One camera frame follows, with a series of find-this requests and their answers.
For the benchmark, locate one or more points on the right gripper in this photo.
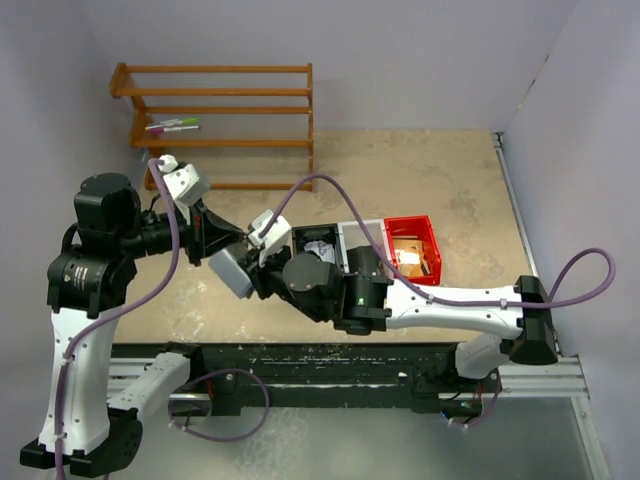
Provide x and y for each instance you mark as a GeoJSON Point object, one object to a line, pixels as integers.
{"type": "Point", "coordinates": [258, 273]}

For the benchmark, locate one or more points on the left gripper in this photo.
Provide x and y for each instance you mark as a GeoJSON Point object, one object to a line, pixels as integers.
{"type": "Point", "coordinates": [195, 235]}

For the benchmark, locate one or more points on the grey card holder wallet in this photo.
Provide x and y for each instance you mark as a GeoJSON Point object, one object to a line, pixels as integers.
{"type": "Point", "coordinates": [226, 267]}

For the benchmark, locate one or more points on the black plastic bin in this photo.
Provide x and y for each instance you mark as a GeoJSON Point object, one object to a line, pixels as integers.
{"type": "Point", "coordinates": [322, 240]}

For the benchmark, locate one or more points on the white plastic bin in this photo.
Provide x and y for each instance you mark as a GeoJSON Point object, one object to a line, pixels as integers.
{"type": "Point", "coordinates": [352, 236]}

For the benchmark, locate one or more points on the red plastic bin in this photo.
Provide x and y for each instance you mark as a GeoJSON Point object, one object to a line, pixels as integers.
{"type": "Point", "coordinates": [417, 227]}

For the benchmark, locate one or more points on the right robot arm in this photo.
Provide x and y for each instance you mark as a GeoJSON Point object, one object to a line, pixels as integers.
{"type": "Point", "coordinates": [511, 322]}

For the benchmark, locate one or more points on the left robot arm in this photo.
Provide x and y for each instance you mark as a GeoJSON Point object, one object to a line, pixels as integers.
{"type": "Point", "coordinates": [87, 432]}

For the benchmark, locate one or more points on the white VIP cards pile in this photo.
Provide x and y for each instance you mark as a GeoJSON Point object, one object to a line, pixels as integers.
{"type": "Point", "coordinates": [324, 251]}

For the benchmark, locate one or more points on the gold cards pile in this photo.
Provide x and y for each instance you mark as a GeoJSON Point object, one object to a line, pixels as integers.
{"type": "Point", "coordinates": [410, 258]}

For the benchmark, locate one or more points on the pink marker pen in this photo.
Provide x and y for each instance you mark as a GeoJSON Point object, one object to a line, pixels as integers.
{"type": "Point", "coordinates": [171, 129]}

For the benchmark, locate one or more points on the green marker pen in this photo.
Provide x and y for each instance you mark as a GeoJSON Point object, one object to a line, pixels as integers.
{"type": "Point", "coordinates": [178, 122]}

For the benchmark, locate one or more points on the wooden shelf rack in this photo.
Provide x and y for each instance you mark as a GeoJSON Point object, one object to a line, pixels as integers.
{"type": "Point", "coordinates": [268, 107]}

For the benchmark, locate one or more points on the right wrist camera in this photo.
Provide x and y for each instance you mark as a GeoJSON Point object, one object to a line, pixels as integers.
{"type": "Point", "coordinates": [274, 240]}

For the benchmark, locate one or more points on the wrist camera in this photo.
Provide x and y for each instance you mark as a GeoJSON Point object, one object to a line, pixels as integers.
{"type": "Point", "coordinates": [274, 240]}
{"type": "Point", "coordinates": [185, 182]}

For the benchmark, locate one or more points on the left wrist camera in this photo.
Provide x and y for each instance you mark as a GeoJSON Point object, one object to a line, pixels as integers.
{"type": "Point", "coordinates": [185, 182]}

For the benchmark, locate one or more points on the aluminium rail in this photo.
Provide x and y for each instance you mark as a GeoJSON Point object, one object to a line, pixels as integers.
{"type": "Point", "coordinates": [564, 379]}

